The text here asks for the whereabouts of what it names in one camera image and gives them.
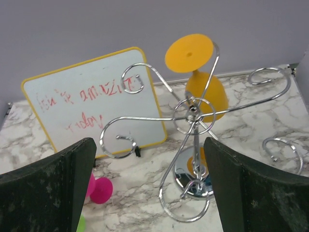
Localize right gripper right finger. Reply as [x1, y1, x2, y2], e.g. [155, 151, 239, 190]
[204, 137, 309, 232]

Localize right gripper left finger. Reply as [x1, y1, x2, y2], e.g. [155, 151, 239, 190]
[0, 138, 97, 232]

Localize green wine glass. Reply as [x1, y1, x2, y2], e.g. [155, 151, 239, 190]
[76, 215, 85, 232]

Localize pink wine glass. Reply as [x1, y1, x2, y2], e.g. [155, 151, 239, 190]
[85, 173, 113, 204]

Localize yellow wine glass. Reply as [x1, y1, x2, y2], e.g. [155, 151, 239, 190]
[165, 33, 228, 114]

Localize chrome wine glass rack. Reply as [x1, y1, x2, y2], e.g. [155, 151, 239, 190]
[99, 42, 291, 223]

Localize yellow framed whiteboard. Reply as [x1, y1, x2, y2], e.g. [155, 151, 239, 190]
[21, 47, 168, 154]

